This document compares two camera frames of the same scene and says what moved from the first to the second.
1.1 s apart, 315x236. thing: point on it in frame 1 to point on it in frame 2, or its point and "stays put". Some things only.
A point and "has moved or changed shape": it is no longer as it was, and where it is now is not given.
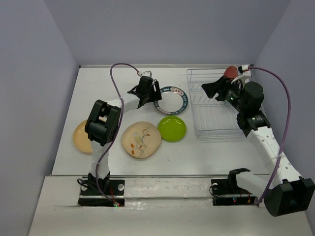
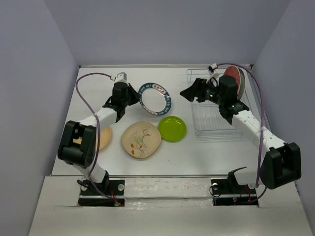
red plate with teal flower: [231, 72] stays put
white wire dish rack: [213, 120] stays put
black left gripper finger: [157, 94] to [131, 96]
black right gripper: [222, 85] to [197, 89]
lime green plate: [172, 129] stays put
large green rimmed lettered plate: [174, 100] has moved or changed shape
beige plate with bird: [141, 139] stays put
